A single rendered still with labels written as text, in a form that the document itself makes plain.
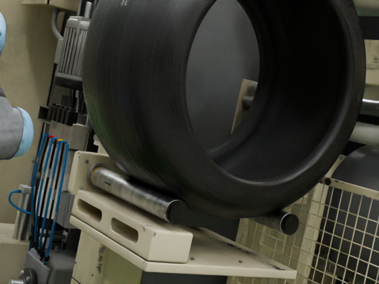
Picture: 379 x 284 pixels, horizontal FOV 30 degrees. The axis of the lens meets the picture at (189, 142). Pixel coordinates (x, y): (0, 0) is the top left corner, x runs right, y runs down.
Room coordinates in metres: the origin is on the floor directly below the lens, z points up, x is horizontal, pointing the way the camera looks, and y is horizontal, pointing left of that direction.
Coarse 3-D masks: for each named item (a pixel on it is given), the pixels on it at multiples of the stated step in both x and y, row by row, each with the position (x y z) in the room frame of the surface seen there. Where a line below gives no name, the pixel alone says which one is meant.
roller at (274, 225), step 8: (264, 216) 1.49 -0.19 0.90; (272, 216) 1.47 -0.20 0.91; (280, 216) 1.45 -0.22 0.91; (288, 216) 1.44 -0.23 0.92; (296, 216) 1.45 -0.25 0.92; (264, 224) 1.50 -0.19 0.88; (272, 224) 1.46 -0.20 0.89; (280, 224) 1.44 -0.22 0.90; (288, 224) 1.44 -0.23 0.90; (296, 224) 1.45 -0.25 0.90; (288, 232) 1.44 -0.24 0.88
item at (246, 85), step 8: (248, 80) 1.95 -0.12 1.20; (240, 88) 1.95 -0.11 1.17; (248, 88) 1.95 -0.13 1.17; (256, 88) 1.92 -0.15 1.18; (240, 96) 1.95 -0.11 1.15; (248, 96) 1.93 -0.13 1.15; (240, 104) 1.95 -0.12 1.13; (248, 104) 1.93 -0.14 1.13; (240, 112) 1.95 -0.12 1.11; (240, 120) 1.95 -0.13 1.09; (232, 128) 1.95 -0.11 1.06; (304, 200) 1.86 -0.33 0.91
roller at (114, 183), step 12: (96, 168) 1.57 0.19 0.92; (96, 180) 1.54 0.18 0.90; (108, 180) 1.49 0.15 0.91; (120, 180) 1.46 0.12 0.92; (132, 180) 1.45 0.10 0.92; (120, 192) 1.44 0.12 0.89; (132, 192) 1.40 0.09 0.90; (144, 192) 1.37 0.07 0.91; (156, 192) 1.35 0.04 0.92; (144, 204) 1.35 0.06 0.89; (156, 204) 1.32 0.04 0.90; (168, 204) 1.29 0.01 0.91; (180, 204) 1.29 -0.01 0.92; (168, 216) 1.28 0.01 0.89; (180, 216) 1.29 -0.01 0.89
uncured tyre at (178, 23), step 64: (192, 0) 1.24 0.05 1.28; (256, 0) 1.65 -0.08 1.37; (320, 0) 1.56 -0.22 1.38; (128, 64) 1.24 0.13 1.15; (320, 64) 1.64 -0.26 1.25; (128, 128) 1.27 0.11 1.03; (192, 128) 1.26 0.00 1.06; (256, 128) 1.69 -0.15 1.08; (320, 128) 1.60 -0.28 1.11; (192, 192) 1.31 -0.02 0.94; (256, 192) 1.36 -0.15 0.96
